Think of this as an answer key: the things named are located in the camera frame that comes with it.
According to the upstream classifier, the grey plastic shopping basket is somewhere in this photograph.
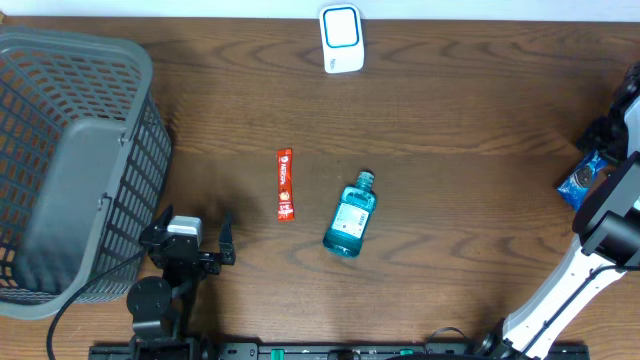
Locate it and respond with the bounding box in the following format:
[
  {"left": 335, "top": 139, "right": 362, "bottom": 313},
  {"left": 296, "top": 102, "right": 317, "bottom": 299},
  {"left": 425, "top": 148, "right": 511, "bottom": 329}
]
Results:
[{"left": 1, "top": 26, "right": 172, "bottom": 320}]

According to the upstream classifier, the blue Oreo cookie pack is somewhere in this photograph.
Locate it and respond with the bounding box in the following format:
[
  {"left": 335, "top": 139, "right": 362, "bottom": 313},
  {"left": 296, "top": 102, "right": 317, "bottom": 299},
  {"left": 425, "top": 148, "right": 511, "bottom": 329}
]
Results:
[{"left": 556, "top": 150, "right": 607, "bottom": 211}]

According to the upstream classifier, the red Nescafe coffee stick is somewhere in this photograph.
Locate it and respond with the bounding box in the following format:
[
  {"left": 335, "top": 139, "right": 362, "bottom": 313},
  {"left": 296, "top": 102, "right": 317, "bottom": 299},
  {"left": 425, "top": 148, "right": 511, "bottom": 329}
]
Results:
[{"left": 277, "top": 148, "right": 295, "bottom": 222}]

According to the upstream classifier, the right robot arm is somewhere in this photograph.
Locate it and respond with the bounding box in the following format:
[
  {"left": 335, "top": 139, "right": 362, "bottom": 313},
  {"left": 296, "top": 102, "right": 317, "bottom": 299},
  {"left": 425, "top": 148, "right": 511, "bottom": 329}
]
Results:
[{"left": 474, "top": 64, "right": 639, "bottom": 359}]

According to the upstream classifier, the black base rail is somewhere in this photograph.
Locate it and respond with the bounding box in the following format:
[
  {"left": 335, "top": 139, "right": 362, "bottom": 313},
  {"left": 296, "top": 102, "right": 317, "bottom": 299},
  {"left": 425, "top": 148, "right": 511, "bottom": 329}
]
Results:
[{"left": 89, "top": 341, "right": 591, "bottom": 360}]

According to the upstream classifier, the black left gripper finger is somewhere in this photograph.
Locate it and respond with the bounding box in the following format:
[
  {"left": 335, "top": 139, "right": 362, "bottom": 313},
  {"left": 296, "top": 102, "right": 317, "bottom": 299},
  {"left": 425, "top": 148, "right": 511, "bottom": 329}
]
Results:
[
  {"left": 147, "top": 205, "right": 173, "bottom": 235},
  {"left": 218, "top": 213, "right": 234, "bottom": 254}
]

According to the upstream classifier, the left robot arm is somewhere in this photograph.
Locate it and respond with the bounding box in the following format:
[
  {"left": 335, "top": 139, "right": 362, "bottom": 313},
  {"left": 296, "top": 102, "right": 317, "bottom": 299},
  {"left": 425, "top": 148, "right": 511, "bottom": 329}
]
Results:
[{"left": 126, "top": 206, "right": 236, "bottom": 359}]

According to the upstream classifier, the white barcode scanner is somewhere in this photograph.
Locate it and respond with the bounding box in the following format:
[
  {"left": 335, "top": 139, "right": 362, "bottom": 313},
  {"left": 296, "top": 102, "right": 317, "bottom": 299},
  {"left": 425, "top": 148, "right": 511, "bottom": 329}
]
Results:
[{"left": 319, "top": 4, "right": 365, "bottom": 74}]

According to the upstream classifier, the blue mouthwash bottle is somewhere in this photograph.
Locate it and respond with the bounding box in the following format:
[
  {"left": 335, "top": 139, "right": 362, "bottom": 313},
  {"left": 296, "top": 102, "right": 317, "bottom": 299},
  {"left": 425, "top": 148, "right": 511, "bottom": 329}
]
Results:
[{"left": 323, "top": 171, "right": 377, "bottom": 258}]

